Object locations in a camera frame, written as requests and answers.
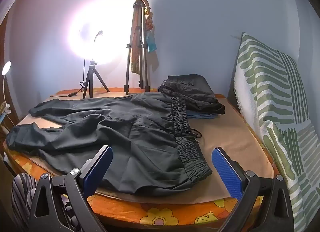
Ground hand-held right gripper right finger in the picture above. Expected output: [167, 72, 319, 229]
[211, 147, 294, 232]

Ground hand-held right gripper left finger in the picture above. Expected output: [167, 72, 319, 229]
[26, 145, 113, 232]

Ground dark green pants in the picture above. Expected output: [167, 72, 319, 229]
[5, 92, 213, 196]

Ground beige mat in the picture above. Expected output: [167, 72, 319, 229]
[17, 95, 275, 201]

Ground person's striped clothing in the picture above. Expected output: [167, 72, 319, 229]
[11, 172, 80, 232]

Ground small black tripod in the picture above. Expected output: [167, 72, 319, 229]
[82, 59, 110, 99]

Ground colourful hanging cloth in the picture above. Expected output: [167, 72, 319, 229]
[130, 0, 155, 75]

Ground tall grey tripod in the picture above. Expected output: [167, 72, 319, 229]
[124, 0, 150, 95]

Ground teal hanging tag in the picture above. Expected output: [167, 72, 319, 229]
[147, 35, 157, 53]

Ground white desk lamp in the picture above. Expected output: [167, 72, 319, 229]
[0, 61, 12, 133]

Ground black cable with switch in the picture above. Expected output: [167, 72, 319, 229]
[49, 58, 88, 98]

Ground folded dark corduroy pants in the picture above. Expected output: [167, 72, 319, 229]
[158, 73, 225, 115]

